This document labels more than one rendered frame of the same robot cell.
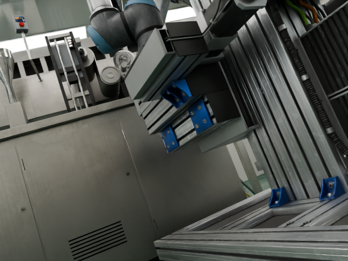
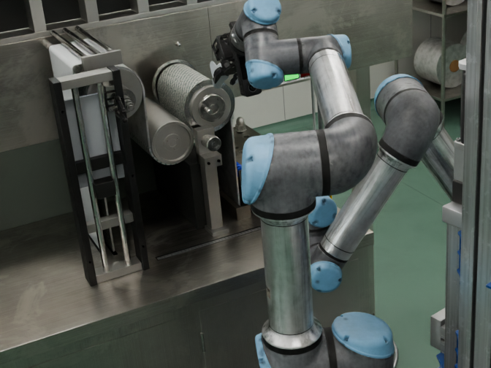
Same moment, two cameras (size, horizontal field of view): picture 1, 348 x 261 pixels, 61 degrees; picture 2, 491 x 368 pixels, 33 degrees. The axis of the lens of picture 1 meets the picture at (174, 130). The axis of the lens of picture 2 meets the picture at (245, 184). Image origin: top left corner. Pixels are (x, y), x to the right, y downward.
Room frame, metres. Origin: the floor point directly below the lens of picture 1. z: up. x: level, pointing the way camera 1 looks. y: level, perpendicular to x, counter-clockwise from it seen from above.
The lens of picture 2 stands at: (-0.32, 0.31, 1.98)
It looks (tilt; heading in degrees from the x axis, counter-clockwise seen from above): 24 degrees down; 353
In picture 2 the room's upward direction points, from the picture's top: 5 degrees counter-clockwise
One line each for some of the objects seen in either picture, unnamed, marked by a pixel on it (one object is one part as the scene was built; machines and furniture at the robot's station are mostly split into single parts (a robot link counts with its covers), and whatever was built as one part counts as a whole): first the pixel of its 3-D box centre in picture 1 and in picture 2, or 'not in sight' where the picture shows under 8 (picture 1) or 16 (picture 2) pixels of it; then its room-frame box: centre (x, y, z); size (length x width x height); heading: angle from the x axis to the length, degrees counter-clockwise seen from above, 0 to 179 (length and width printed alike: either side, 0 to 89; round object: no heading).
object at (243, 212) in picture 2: not in sight; (223, 195); (1.95, 0.12, 0.92); 0.28 x 0.04 x 0.04; 17
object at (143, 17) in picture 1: (143, 19); (359, 352); (1.00, -0.04, 0.98); 0.13 x 0.12 x 0.14; 84
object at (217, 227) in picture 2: (129, 86); (212, 182); (1.76, 0.16, 1.05); 0.06 x 0.05 x 0.31; 17
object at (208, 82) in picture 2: (124, 60); (210, 106); (1.81, 0.14, 1.25); 0.15 x 0.01 x 0.15; 107
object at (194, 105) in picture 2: (123, 68); (193, 95); (1.93, 0.17, 1.25); 0.26 x 0.12 x 0.12; 17
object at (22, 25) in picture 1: (20, 23); not in sight; (1.68, 0.67, 1.66); 0.07 x 0.07 x 0.10; 36
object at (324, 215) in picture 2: not in sight; (313, 206); (1.42, -0.05, 1.11); 0.11 x 0.08 x 0.09; 17
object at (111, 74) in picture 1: (110, 82); (156, 129); (1.89, 0.29, 1.17); 0.26 x 0.12 x 0.12; 17
